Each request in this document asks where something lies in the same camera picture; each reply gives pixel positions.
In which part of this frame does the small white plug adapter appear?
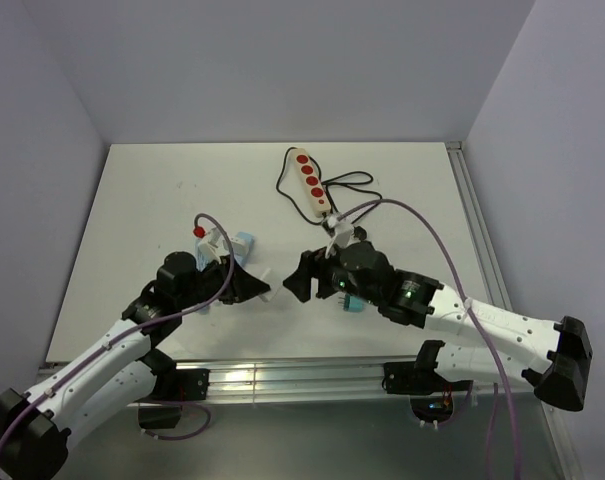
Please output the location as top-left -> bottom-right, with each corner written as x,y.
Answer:
231,232 -> 254,258

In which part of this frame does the beige red power strip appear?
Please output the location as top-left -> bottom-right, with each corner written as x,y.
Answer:
290,148 -> 332,218

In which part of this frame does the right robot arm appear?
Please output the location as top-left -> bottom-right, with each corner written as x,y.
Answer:
283,241 -> 593,412

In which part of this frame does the black power cord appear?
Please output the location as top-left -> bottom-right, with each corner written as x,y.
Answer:
275,146 -> 386,245

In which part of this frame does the light blue power strip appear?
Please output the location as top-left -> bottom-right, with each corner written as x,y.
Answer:
230,232 -> 255,267

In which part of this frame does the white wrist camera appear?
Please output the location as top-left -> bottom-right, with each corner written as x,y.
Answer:
321,214 -> 354,259
193,226 -> 229,268

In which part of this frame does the aluminium right rail frame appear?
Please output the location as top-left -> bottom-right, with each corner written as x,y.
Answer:
445,141 -> 512,310

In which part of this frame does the aluminium front rail frame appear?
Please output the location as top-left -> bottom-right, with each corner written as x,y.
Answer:
6,349 -> 583,480

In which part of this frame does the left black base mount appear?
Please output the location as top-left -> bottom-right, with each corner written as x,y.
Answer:
137,368 -> 213,442

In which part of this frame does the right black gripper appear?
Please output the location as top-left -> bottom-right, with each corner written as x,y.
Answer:
283,237 -> 381,305

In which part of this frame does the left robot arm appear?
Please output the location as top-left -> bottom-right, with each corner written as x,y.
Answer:
0,252 -> 271,479

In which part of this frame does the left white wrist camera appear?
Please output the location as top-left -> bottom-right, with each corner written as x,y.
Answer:
193,226 -> 229,268

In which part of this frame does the teal plug adapter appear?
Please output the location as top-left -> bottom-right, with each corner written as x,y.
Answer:
338,294 -> 365,313

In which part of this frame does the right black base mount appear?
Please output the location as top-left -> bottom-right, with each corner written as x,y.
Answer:
381,362 -> 473,427

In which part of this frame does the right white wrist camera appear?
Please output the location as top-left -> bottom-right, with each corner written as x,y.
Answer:
321,214 -> 354,259

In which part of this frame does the aluminium rail frame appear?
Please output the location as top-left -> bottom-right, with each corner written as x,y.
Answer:
6,349 -> 583,480
445,141 -> 512,310

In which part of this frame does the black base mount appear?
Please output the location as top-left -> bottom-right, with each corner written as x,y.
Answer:
137,368 -> 213,442
381,362 -> 473,427

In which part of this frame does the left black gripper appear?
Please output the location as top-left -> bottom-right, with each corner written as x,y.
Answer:
177,253 -> 269,310

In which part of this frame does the white square charger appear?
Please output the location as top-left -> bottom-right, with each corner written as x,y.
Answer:
259,268 -> 274,302

